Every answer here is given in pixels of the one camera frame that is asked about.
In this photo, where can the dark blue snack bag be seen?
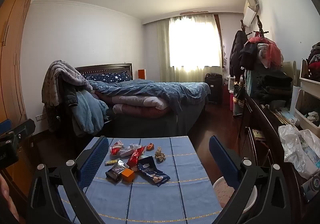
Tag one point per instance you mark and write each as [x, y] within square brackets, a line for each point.
[152, 172]

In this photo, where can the wooden wardrobe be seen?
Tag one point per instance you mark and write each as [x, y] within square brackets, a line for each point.
[12, 51]

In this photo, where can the brown teddy toy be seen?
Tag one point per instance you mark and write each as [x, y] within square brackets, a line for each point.
[160, 154]

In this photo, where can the white paper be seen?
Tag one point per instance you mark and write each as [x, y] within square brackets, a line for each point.
[130, 151]

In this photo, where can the red snack packet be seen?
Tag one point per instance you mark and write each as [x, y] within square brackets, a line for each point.
[136, 156]

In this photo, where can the grey blanket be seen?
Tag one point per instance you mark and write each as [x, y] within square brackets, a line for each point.
[62, 74]

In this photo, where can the blue star pillow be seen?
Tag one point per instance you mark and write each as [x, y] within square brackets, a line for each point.
[110, 76]

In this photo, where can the small orange box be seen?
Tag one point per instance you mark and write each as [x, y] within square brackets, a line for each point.
[128, 175]

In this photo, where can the orange bedside cabinet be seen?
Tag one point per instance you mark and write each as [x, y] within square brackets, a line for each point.
[141, 74]

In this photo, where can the white storage bin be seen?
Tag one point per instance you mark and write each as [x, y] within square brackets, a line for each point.
[302, 114]
[306, 76]

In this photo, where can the black suitcase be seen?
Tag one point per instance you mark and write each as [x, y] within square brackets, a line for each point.
[213, 86]

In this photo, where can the white plastic bag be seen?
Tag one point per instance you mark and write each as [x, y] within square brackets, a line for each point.
[295, 149]

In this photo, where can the blue patterned duvet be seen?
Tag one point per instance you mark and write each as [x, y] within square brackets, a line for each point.
[155, 89]

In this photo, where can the light blue fleece blanket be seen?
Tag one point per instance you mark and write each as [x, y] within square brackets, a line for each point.
[86, 114]

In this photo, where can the small orange wrapper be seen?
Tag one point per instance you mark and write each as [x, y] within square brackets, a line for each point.
[150, 147]

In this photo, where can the person's left hand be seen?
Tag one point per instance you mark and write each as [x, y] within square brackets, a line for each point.
[4, 191]

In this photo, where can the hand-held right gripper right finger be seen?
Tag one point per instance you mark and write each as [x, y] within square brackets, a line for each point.
[223, 159]

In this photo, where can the teal printed box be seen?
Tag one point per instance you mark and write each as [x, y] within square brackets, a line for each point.
[250, 83]

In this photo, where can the blue striped tablecloth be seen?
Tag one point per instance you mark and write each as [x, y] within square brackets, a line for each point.
[155, 201]

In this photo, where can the pale window curtain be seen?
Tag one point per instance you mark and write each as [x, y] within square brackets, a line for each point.
[165, 51]

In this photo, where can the dark wooden bed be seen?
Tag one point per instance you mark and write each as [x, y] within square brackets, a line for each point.
[150, 124]

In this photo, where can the red and white wrapper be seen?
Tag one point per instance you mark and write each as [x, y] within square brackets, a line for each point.
[117, 148]

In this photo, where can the folded pink quilt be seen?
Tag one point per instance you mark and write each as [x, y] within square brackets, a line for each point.
[140, 106]

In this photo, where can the wall socket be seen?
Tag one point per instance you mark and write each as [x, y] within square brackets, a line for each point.
[39, 117]

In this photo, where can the pink and white waste bin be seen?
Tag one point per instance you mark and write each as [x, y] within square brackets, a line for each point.
[225, 195]

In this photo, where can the dark hanging garment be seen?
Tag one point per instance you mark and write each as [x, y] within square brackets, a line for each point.
[248, 55]

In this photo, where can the wooden coat rack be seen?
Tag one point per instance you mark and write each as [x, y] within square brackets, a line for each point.
[258, 24]

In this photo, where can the red clothing pile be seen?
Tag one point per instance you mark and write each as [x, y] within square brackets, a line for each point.
[271, 51]

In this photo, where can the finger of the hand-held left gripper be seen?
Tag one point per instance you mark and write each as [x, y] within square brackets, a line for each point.
[23, 130]

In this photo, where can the pink storage box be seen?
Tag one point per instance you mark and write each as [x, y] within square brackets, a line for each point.
[231, 100]

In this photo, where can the black hanging coat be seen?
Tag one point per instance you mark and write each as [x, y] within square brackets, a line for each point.
[236, 56]

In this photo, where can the folded dark clothes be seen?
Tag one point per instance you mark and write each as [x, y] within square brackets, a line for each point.
[273, 88]

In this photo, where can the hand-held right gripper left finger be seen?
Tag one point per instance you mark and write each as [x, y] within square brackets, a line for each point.
[96, 159]

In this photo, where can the dark silver foil packet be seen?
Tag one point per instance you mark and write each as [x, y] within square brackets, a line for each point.
[115, 171]

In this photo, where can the dark wooden dresser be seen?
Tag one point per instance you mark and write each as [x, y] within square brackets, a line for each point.
[260, 139]

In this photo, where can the clothes in storage bin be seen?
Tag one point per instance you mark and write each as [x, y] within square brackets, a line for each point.
[315, 59]

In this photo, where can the dark jacket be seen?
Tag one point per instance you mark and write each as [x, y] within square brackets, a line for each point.
[60, 109]

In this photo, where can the yellow candy wrapper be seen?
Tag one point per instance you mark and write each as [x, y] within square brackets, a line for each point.
[111, 162]

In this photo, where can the white air conditioner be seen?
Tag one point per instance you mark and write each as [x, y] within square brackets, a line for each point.
[251, 13]

